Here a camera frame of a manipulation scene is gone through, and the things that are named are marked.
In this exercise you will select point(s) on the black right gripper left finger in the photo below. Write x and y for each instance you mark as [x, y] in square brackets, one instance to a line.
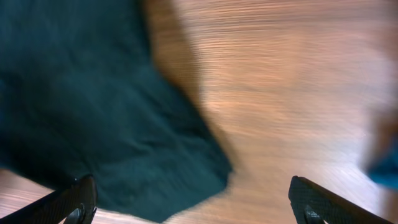
[74, 205]

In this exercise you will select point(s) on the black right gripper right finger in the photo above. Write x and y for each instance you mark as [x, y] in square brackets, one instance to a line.
[312, 203]

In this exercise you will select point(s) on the black shorts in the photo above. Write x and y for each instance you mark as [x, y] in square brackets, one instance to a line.
[80, 95]

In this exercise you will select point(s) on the blue garment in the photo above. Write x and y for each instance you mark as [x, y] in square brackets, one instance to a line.
[380, 160]

